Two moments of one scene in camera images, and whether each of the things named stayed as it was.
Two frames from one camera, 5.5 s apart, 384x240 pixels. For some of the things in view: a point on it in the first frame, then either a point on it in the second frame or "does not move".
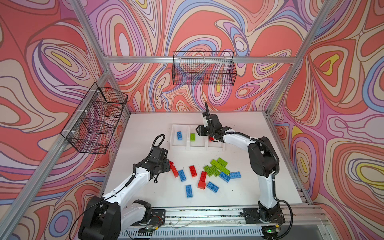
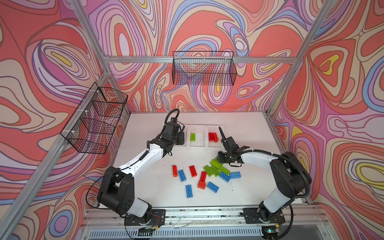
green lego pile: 208,170 does not move
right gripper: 202,131 -> 220,157
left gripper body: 164,166 -> 179,140
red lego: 174,171 does not move
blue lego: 182,175 does not move
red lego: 193,171 does not move
